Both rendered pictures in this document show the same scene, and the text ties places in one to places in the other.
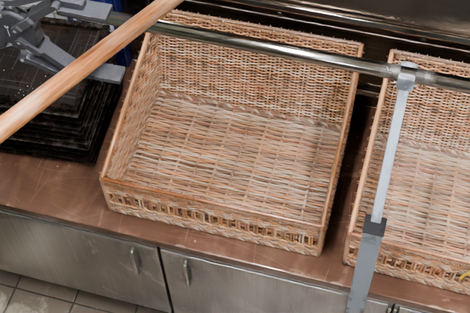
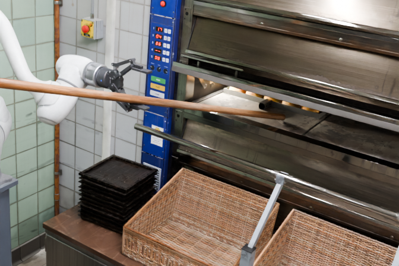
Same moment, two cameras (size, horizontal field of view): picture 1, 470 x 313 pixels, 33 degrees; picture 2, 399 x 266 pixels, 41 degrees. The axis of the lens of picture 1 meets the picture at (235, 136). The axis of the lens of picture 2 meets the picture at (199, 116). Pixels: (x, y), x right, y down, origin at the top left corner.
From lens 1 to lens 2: 1.03 m
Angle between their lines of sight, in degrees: 36
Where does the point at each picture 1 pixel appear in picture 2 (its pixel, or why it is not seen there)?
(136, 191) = (139, 236)
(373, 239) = (246, 255)
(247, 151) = (205, 252)
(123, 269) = not seen: outside the picture
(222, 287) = not seen: outside the picture
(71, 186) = (108, 240)
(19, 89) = (103, 178)
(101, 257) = not seen: outside the picture
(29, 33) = (117, 81)
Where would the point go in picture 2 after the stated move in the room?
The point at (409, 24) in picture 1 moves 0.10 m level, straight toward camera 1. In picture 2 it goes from (303, 192) to (294, 200)
